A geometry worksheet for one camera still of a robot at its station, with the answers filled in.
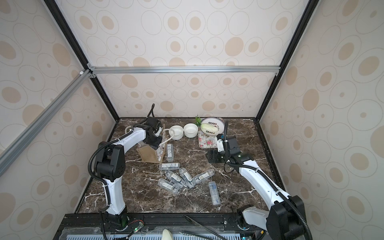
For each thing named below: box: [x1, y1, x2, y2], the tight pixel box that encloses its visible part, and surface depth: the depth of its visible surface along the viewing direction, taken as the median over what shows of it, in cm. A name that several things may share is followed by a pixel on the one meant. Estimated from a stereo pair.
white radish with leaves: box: [194, 114, 219, 133], surface depth 111 cm
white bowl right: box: [183, 123, 199, 138], surface depth 112 cm
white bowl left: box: [168, 125, 184, 141], surface depth 108 cm
